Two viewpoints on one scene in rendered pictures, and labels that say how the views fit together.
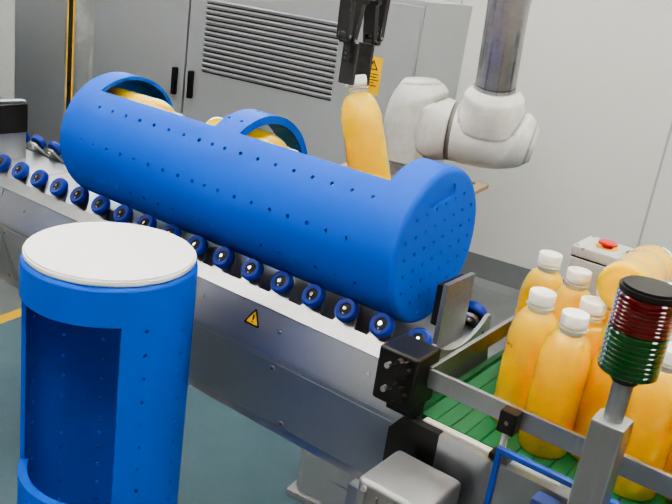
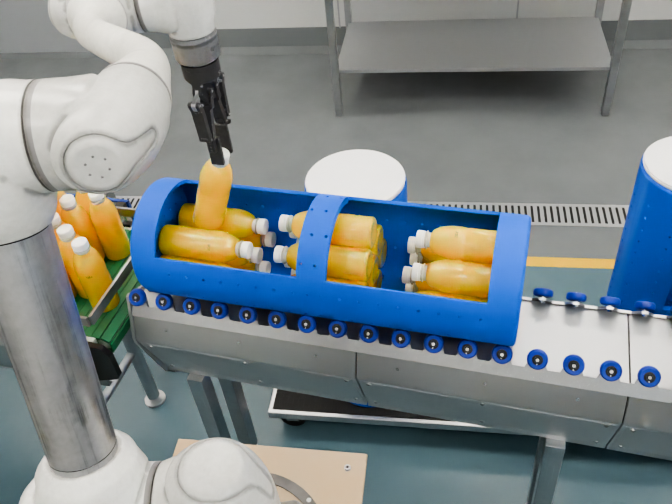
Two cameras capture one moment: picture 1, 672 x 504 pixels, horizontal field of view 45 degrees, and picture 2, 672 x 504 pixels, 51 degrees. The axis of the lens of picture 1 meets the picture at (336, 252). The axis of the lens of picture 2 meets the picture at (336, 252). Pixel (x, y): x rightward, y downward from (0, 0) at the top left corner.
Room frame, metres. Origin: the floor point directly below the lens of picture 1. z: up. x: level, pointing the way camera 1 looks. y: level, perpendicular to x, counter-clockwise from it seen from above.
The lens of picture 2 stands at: (2.74, -0.08, 2.18)
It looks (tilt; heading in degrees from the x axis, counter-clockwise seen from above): 42 degrees down; 166
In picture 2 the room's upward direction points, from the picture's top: 7 degrees counter-clockwise
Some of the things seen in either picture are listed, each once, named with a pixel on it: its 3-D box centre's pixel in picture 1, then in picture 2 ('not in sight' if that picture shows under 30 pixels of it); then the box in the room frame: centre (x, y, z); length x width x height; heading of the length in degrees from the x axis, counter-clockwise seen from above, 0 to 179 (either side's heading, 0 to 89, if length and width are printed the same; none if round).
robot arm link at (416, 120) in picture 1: (418, 119); (219, 501); (2.14, -0.16, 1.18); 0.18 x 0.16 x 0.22; 74
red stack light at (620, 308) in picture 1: (644, 311); not in sight; (0.79, -0.33, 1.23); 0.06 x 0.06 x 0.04
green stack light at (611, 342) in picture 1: (632, 350); not in sight; (0.79, -0.33, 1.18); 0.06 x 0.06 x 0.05
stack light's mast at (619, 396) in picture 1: (631, 354); not in sight; (0.79, -0.33, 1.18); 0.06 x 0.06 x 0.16
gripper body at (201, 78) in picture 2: not in sight; (203, 79); (1.44, 0.01, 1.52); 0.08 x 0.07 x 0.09; 146
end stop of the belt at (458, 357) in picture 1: (487, 339); (129, 265); (1.26, -0.28, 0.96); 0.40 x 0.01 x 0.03; 146
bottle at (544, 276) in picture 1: (536, 316); (94, 276); (1.31, -0.36, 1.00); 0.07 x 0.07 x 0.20
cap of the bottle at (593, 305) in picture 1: (593, 305); (67, 200); (1.11, -0.39, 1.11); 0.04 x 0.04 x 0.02
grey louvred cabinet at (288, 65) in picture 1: (213, 127); not in sight; (3.80, 0.66, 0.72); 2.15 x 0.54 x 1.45; 64
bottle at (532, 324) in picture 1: (526, 362); (108, 225); (1.12, -0.31, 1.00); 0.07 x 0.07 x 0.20
